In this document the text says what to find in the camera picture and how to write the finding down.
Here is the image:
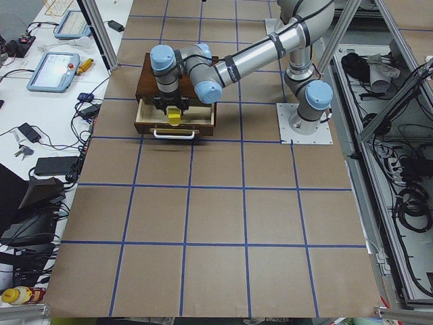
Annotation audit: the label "yellow cube block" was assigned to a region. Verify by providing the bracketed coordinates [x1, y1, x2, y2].
[167, 108, 182, 126]

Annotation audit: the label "dark wooden drawer box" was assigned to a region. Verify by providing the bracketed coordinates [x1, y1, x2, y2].
[134, 53, 217, 137]

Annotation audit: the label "white drawer handle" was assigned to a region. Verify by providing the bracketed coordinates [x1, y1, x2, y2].
[150, 128, 200, 140]

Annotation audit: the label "small blue device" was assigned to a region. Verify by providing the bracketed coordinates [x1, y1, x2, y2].
[77, 93, 94, 102]

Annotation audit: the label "yellow hand tool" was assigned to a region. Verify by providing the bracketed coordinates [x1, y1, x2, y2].
[76, 58, 94, 76]

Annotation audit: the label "black power adapter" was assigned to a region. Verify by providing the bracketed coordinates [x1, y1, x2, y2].
[108, 20, 124, 33]

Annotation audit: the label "near blue teach pendant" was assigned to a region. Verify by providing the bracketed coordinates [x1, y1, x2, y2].
[26, 51, 80, 93]

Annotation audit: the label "blue teach pendant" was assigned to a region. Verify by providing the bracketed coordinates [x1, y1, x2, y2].
[54, 10, 91, 39]
[26, 51, 80, 93]

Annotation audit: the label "far blue teach pendant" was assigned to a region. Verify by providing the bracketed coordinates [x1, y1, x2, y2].
[54, 10, 91, 39]

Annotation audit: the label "black flat laptop brick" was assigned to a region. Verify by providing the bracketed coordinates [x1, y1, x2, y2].
[34, 156, 78, 176]

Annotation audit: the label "black smartphone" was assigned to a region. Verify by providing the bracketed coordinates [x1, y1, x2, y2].
[18, 123, 41, 143]

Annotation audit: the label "metal keys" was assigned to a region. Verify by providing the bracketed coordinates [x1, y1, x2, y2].
[14, 144, 34, 160]

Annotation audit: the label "yellow lidded bottle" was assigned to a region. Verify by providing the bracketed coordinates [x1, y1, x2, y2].
[1, 286, 46, 305]

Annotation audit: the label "aluminium frame post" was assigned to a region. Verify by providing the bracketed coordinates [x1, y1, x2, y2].
[76, 0, 118, 71]

